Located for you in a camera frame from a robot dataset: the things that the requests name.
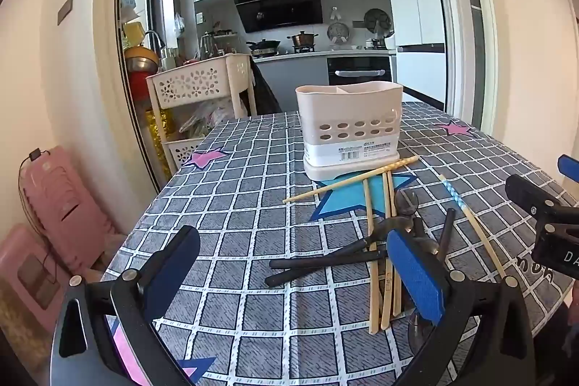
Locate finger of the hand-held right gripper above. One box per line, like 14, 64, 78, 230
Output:
557, 154, 579, 178
504, 173, 579, 228

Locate beige dotted chopstick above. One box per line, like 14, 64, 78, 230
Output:
283, 155, 420, 205

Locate black cable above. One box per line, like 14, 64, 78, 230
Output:
18, 148, 57, 278

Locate black wok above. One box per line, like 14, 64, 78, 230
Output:
246, 39, 281, 53

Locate blue patterned chopstick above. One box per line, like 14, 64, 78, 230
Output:
437, 173, 507, 279

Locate copper cooking pot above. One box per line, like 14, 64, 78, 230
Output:
288, 31, 320, 48

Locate beige perforated storage cart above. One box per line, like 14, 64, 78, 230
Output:
145, 54, 258, 172

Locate black built-in oven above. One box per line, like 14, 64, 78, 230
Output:
326, 55, 393, 90

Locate beige perforated utensil holder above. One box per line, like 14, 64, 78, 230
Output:
295, 81, 404, 182

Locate grey checked star tablecloth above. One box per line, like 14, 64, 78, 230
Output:
102, 101, 579, 386

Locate plastic bags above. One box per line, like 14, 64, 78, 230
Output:
178, 99, 248, 139

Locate metal faucet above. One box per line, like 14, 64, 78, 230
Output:
144, 30, 166, 52

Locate black utensil handle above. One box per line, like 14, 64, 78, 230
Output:
407, 208, 457, 353

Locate black range hood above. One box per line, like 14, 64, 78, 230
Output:
232, 0, 324, 34

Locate pink folding stool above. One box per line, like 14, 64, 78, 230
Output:
20, 145, 127, 273

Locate yellow box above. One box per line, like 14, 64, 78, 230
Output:
123, 21, 146, 48

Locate white kitchen counter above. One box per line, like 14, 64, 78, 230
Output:
251, 47, 397, 62

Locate gold patterned bottle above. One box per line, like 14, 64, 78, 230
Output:
144, 106, 178, 179

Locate glass kettle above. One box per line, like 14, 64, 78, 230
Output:
199, 32, 219, 59

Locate yellow metal pot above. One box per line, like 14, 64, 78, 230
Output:
124, 44, 160, 72

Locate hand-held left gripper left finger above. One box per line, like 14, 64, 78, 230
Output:
50, 225, 202, 386

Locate white refrigerator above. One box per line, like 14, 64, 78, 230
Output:
384, 0, 449, 111

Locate dark cloth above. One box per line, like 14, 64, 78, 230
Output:
249, 56, 284, 115

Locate red container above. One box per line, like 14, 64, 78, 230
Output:
128, 69, 155, 109

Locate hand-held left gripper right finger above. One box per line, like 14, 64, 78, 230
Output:
386, 229, 537, 386

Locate pink plastic stool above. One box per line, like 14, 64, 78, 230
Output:
0, 223, 75, 323

